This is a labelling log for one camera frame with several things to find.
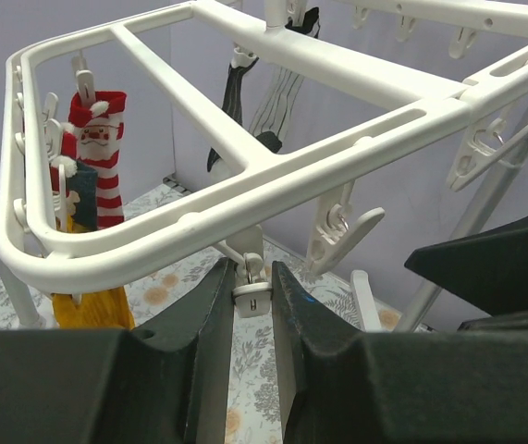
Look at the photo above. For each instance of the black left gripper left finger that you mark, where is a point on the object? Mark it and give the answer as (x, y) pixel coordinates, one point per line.
(165, 381)

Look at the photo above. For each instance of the red white striped sock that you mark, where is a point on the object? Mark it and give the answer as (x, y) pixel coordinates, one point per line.
(99, 127)

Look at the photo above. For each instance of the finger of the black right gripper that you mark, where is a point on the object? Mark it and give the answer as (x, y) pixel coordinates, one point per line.
(488, 270)

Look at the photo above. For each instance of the mustard yellow sock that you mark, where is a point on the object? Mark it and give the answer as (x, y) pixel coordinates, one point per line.
(104, 308)

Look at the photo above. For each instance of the black white striped sock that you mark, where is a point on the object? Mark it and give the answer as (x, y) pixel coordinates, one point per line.
(240, 64)

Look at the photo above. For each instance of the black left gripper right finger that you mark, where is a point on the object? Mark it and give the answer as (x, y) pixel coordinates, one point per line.
(338, 384)

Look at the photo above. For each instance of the white drying rack stand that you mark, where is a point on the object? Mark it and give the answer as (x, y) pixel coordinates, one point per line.
(420, 209)

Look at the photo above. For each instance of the white clip sock hanger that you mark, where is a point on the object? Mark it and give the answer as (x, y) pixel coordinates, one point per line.
(420, 108)

